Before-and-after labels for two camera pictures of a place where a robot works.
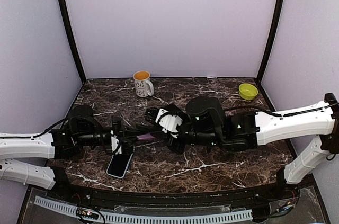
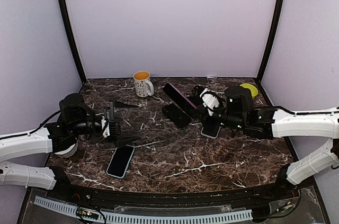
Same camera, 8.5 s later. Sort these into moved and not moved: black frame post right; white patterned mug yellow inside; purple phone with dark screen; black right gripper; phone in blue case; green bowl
Moved: purple phone with dark screen; black right gripper
Not moved: phone in blue case; black frame post right; green bowl; white patterned mug yellow inside
